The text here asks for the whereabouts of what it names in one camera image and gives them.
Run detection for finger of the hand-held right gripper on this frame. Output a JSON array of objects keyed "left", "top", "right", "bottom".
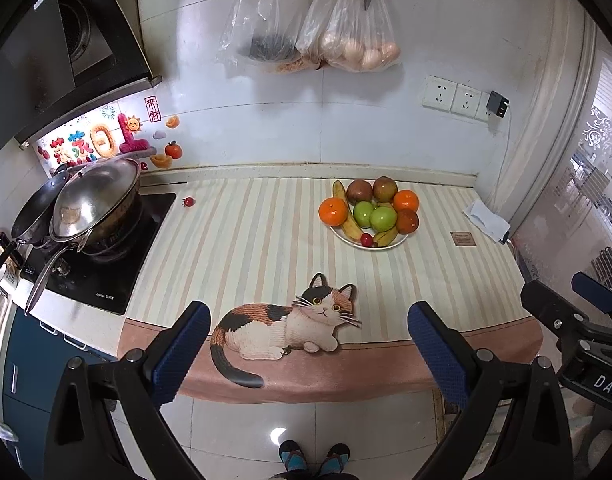
[
  {"left": 520, "top": 280, "right": 589, "bottom": 347},
  {"left": 572, "top": 272, "right": 612, "bottom": 320}
]

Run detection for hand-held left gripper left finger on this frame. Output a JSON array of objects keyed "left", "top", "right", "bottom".
[{"left": 43, "top": 301, "right": 212, "bottom": 480}]

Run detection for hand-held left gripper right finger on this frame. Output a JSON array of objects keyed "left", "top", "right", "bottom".
[{"left": 407, "top": 301, "right": 574, "bottom": 480}]

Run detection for reddish orange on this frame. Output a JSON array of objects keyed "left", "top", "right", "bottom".
[{"left": 395, "top": 208, "right": 420, "bottom": 234}]

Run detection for green apple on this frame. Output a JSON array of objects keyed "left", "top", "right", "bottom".
[
  {"left": 369, "top": 206, "right": 398, "bottom": 232},
  {"left": 353, "top": 201, "right": 378, "bottom": 227}
]

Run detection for white plate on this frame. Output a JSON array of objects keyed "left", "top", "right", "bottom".
[{"left": 327, "top": 195, "right": 411, "bottom": 251}]

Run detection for small red apple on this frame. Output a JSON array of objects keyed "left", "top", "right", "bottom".
[{"left": 372, "top": 176, "right": 399, "bottom": 201}]

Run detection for large red apple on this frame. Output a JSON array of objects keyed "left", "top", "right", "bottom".
[{"left": 347, "top": 179, "right": 374, "bottom": 203}]

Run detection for black glass cooktop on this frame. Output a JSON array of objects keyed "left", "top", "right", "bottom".
[{"left": 23, "top": 192, "right": 177, "bottom": 316}]

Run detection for patterned glass sliding door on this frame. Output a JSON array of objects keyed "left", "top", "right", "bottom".
[{"left": 511, "top": 55, "right": 612, "bottom": 306}]

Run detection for white cloth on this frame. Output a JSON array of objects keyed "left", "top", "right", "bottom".
[{"left": 463, "top": 199, "right": 511, "bottom": 243}]

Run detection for short spotted banana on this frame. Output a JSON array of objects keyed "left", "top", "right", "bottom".
[{"left": 373, "top": 201, "right": 399, "bottom": 247}]

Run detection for steel wok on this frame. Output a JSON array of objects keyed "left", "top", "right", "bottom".
[{"left": 25, "top": 157, "right": 146, "bottom": 317}]

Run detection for blue sandal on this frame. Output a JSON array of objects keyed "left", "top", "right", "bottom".
[
  {"left": 320, "top": 442, "right": 351, "bottom": 477},
  {"left": 278, "top": 440, "right": 307, "bottom": 476}
]

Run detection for blue kitchen cabinet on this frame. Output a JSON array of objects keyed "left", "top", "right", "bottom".
[{"left": 1, "top": 305, "right": 118, "bottom": 466}]

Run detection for long spotted banana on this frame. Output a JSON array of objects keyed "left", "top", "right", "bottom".
[{"left": 332, "top": 180, "right": 365, "bottom": 242}]

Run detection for steel wok lid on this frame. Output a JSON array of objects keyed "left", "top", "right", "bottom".
[{"left": 52, "top": 159, "right": 140, "bottom": 239}]

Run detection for dark frying pan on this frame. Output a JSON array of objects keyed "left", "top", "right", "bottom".
[{"left": 0, "top": 169, "right": 69, "bottom": 293}]

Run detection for black plug charger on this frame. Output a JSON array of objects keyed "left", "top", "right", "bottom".
[{"left": 486, "top": 91, "right": 511, "bottom": 120}]

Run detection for plastic bag of eggs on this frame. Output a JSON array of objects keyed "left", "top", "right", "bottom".
[{"left": 296, "top": 0, "right": 403, "bottom": 74}]

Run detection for black range hood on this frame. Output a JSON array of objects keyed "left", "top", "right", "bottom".
[{"left": 0, "top": 0, "right": 163, "bottom": 150}]

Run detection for plastic bag with dark contents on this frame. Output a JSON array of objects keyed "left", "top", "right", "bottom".
[{"left": 217, "top": 0, "right": 312, "bottom": 73}]

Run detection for colourful wall stickers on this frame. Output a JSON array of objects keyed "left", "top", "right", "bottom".
[{"left": 36, "top": 96, "right": 183, "bottom": 172}]

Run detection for white wall socket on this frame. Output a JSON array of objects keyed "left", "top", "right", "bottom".
[
  {"left": 451, "top": 83, "right": 489, "bottom": 120},
  {"left": 422, "top": 75, "right": 457, "bottom": 110}
]

